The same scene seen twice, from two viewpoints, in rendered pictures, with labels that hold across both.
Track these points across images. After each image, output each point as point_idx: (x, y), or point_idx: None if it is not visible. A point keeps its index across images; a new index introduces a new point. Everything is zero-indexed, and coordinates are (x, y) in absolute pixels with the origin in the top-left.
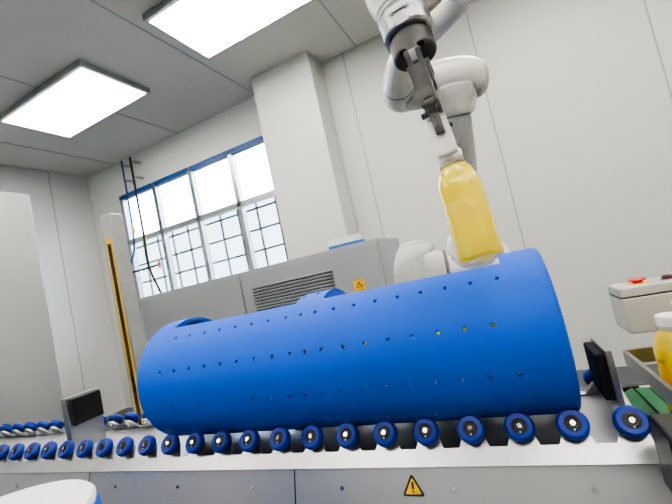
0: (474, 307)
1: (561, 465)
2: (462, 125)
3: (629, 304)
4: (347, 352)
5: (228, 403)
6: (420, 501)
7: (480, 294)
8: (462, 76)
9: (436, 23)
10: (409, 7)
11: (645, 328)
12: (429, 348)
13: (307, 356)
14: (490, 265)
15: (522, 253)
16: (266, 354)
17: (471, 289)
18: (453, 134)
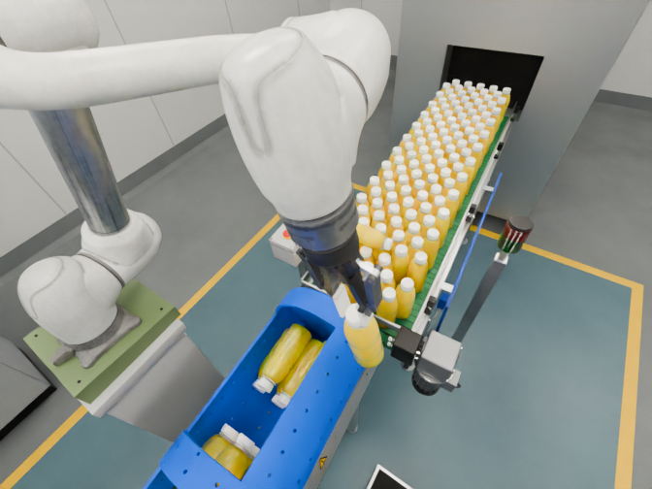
0: (348, 370)
1: (360, 379)
2: (85, 113)
3: (295, 253)
4: (303, 478)
5: None
6: (326, 460)
7: (346, 359)
8: (74, 40)
9: (199, 81)
10: (356, 211)
11: (300, 260)
12: (339, 412)
13: None
14: (332, 333)
15: (336, 309)
16: None
17: (341, 361)
18: (76, 128)
